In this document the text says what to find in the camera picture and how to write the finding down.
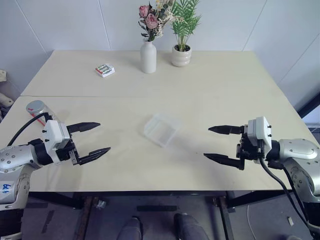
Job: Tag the black floor tape strip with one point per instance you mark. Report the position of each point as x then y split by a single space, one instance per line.
48 220

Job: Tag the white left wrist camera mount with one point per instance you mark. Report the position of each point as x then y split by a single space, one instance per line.
53 135

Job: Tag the small grey floor item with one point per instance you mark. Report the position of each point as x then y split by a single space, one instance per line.
290 221

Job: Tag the grey plastic jar lid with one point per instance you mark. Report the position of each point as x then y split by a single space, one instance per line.
35 106

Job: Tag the beige rounded clutter item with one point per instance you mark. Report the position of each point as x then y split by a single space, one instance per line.
5 99

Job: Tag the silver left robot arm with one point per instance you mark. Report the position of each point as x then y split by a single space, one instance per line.
15 155

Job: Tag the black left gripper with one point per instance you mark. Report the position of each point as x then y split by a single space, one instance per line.
63 153

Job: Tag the rusty metal bar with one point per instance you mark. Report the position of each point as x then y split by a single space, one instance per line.
226 217
87 215

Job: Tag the white ceramic vase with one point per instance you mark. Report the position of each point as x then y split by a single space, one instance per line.
148 60

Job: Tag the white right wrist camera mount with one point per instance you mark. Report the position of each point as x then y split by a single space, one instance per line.
260 130

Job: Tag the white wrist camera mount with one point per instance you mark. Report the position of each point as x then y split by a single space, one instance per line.
260 130
53 135

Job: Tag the black slanted metal bar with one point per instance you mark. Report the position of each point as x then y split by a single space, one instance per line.
310 106

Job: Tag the small metal fitting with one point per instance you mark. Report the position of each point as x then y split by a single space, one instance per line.
101 203

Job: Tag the dried pink flower bouquet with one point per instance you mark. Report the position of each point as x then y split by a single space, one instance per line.
151 21

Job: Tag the pack of green batteries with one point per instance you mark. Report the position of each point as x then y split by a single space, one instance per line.
105 70

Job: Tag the black metal table frame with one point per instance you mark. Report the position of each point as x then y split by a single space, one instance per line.
60 198

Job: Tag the white ribbed plant pot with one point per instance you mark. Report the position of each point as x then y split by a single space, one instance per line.
181 58

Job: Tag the green palm plant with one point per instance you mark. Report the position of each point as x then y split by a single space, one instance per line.
183 25

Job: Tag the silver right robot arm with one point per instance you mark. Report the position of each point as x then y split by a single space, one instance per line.
297 150

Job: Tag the clear plastic box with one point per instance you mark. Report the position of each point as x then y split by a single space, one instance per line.
162 132

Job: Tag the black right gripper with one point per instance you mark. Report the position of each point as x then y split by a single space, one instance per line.
250 151

